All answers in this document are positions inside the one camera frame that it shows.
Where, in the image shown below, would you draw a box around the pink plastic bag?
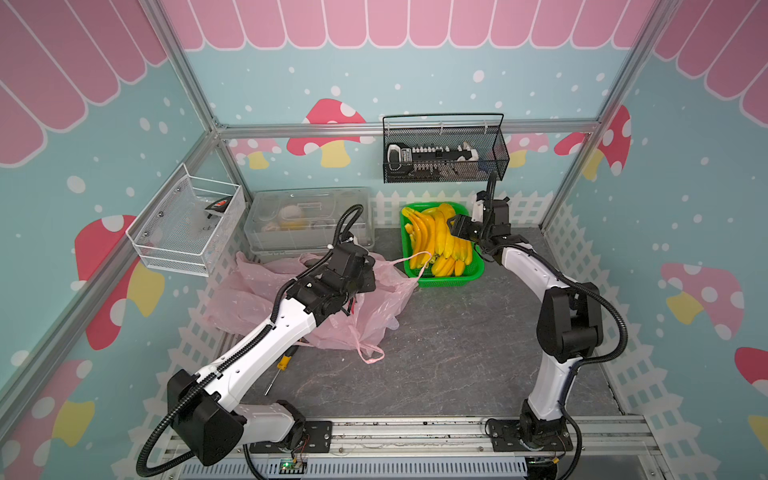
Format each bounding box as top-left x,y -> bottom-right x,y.
298,253 -> 424,365

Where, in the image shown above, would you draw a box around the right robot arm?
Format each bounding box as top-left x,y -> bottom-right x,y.
446,173 -> 629,451

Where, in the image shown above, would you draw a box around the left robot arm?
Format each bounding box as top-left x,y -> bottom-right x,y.
136,204 -> 375,478

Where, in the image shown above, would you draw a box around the bananas in green basket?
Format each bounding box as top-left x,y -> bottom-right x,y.
401,203 -> 475,278

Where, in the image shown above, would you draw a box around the clear plastic storage box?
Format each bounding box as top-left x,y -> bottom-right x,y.
244,187 -> 375,258

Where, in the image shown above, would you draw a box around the green plastic basket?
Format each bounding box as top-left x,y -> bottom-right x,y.
399,201 -> 486,288

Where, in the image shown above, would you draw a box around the pink plastic bags pile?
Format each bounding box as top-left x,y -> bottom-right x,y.
203,252 -> 305,336

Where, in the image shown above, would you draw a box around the black wire mesh basket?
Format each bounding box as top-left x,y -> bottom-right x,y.
381,113 -> 510,183

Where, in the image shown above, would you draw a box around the yellow handle screwdriver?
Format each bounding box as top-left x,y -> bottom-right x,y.
264,355 -> 292,396

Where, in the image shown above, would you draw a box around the white wire mesh basket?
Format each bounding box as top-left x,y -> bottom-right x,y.
126,164 -> 246,277

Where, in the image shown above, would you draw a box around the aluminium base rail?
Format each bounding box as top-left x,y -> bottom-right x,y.
163,416 -> 673,479

